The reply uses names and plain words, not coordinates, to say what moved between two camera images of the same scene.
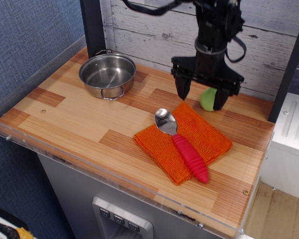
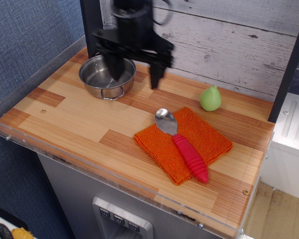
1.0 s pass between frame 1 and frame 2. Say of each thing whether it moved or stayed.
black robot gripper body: moved
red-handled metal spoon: stayed
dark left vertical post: stayed
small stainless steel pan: stayed
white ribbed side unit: stayed
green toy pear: stayed
